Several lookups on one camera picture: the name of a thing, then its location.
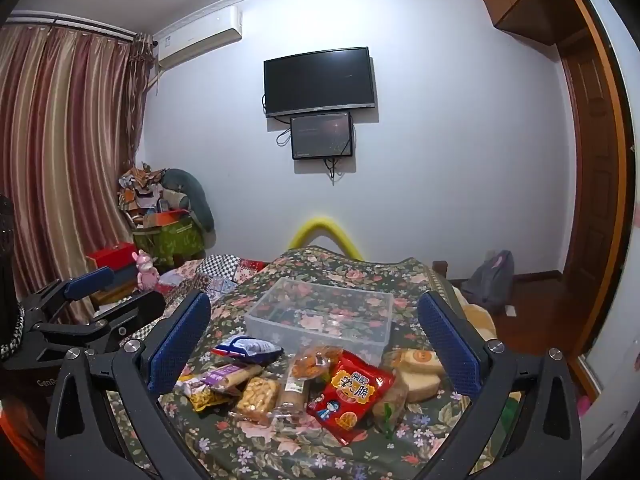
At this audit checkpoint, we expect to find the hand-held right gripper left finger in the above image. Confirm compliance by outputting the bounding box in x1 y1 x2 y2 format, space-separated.
45 289 212 480

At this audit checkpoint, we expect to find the orange cardboard box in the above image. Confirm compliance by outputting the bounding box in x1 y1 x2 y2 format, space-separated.
145 210 187 229

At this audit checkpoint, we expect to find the peanut brittle packet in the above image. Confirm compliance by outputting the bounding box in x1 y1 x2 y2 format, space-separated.
229 376 280 426

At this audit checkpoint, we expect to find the pale cake packet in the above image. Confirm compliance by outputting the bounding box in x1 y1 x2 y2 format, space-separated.
397 370 443 403

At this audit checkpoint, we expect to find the black cable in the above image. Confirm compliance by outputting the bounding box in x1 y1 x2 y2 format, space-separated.
323 156 347 184

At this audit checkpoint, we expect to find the pink plush toy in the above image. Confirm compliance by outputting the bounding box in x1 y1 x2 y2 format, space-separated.
132 249 161 291

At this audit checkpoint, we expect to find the wooden door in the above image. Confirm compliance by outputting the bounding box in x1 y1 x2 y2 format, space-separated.
555 30 632 361

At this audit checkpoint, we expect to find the grey backpack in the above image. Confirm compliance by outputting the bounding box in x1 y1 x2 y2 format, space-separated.
460 250 516 311

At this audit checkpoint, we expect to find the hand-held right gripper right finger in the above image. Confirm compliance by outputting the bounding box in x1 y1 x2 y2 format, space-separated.
417 290 584 480

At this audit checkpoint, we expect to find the grey-green cushion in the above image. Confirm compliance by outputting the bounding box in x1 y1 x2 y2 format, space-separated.
162 167 216 233

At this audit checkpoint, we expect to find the rice cracker packet orange label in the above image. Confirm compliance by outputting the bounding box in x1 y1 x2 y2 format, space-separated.
385 347 446 376

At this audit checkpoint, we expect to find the red snack packet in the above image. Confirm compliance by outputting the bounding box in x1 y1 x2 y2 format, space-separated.
306 351 396 446

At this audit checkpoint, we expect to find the checkered patchwork blanket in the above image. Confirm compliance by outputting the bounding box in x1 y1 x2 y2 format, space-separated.
160 254 266 306

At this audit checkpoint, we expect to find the small black monitor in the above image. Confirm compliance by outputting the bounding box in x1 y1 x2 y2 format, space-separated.
290 112 354 161

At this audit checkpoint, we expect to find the clear plastic storage box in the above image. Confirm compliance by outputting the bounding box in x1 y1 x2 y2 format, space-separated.
244 277 394 368

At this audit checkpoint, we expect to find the brown bread packet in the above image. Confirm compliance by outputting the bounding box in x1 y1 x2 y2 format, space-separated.
272 360 313 421

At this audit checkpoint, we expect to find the large black television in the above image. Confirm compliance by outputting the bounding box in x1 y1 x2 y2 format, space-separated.
263 46 377 119

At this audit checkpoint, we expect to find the beige plush toy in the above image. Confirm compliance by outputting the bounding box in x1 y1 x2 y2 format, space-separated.
452 285 497 342

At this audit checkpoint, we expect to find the small green yellow snack packet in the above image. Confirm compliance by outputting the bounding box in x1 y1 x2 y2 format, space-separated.
187 385 236 413

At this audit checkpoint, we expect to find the yellow foam tube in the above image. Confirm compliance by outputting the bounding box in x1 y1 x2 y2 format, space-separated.
289 216 365 261

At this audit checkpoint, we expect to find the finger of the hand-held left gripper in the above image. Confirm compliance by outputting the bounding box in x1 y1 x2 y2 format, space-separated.
19 266 116 327
29 290 167 347

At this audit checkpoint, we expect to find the orange fried snack packet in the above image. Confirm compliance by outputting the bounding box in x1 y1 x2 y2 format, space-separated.
290 344 346 381

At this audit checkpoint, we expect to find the curtain rail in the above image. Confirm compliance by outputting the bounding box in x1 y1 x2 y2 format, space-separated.
4 14 137 40

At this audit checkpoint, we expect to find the white air conditioner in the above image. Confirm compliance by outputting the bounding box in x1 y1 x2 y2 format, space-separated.
155 6 243 70

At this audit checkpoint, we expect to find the red box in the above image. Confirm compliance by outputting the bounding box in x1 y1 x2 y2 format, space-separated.
86 242 138 273

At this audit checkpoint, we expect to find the cookie bag with green seal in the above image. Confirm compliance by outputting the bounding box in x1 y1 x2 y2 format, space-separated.
372 367 410 441

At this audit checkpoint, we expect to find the purple snack packet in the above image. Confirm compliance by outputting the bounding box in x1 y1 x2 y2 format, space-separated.
175 362 263 396

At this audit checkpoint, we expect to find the blue snack packet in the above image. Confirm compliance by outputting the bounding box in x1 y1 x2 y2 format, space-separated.
212 335 284 366

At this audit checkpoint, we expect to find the striped curtain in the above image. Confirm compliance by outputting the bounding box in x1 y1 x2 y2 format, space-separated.
0 22 157 311

